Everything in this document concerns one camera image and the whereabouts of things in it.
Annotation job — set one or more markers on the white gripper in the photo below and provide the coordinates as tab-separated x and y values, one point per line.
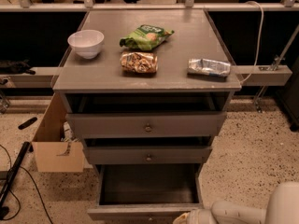
199	216

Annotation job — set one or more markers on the grey bottom drawer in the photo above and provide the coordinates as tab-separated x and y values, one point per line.
147	191

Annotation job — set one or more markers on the grey drawer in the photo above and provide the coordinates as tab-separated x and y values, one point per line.
147	191
130	125
156	150

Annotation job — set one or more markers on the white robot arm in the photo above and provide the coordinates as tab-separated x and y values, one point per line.
282	208

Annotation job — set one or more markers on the grey middle drawer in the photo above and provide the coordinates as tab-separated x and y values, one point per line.
156	150

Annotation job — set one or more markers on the grey top drawer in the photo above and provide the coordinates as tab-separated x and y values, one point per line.
130	125

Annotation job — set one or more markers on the grey wooden drawer cabinet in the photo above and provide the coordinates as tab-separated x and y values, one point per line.
101	86

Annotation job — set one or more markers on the cardboard box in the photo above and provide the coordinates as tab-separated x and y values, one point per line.
53	151

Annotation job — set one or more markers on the silver foil snack bag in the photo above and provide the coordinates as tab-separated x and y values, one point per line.
207	67

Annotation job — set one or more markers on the brown snack bag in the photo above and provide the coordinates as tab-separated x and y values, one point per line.
139	62

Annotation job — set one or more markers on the black bar on floor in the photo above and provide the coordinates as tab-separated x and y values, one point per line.
10	176

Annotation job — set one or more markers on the small black floor object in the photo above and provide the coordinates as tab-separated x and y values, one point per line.
27	123

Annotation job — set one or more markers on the green chip bag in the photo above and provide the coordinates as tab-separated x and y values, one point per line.
145	37

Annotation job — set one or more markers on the white bowl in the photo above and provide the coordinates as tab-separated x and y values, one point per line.
86	43

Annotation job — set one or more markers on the black bag on rail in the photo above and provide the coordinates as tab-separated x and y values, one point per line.
15	67

